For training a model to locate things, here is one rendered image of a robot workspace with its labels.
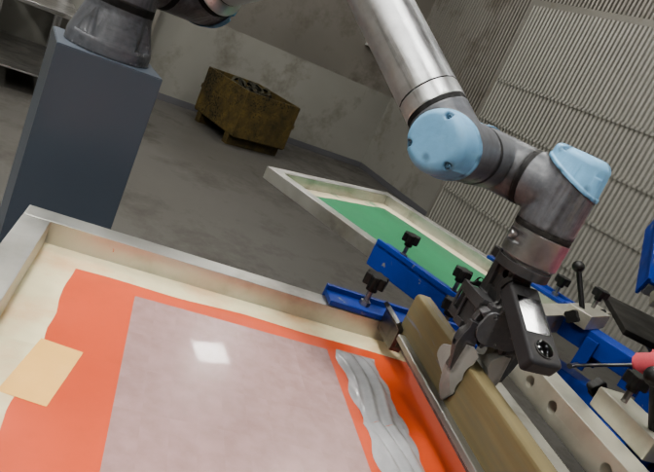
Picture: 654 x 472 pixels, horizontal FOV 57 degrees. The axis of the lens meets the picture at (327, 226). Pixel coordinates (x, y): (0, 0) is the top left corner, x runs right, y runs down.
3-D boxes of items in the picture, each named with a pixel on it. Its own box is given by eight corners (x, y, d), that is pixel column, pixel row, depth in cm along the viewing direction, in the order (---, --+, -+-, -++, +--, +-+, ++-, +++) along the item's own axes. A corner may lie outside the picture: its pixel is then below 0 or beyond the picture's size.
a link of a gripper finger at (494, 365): (469, 386, 88) (492, 332, 85) (487, 413, 83) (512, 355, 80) (451, 384, 87) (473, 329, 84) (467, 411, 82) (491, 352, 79)
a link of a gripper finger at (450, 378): (430, 379, 86) (467, 327, 84) (446, 405, 81) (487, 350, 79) (413, 371, 85) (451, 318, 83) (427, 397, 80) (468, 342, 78)
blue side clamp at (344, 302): (316, 330, 103) (333, 295, 101) (310, 315, 107) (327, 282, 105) (462, 373, 112) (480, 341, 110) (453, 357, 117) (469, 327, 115)
